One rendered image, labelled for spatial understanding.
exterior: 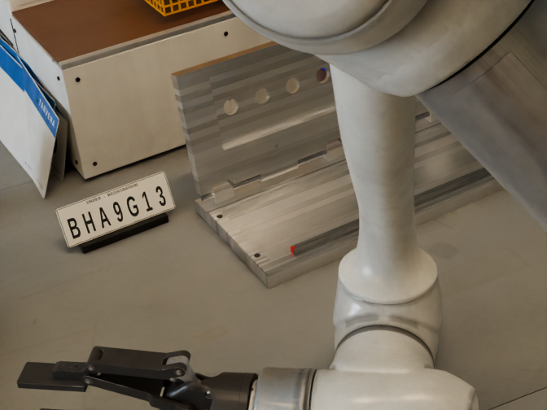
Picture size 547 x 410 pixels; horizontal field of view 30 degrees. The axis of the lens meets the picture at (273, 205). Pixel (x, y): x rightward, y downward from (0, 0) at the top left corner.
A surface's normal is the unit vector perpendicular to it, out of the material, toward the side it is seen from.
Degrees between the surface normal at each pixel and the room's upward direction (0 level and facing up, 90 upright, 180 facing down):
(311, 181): 0
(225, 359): 0
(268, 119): 79
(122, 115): 90
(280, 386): 11
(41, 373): 0
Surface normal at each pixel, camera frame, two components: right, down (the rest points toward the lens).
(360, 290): -0.47, -0.37
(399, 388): -0.04, -0.71
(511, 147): -0.43, 0.69
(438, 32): 0.11, 0.70
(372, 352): -0.18, -0.87
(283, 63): 0.47, 0.30
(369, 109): -0.22, 0.72
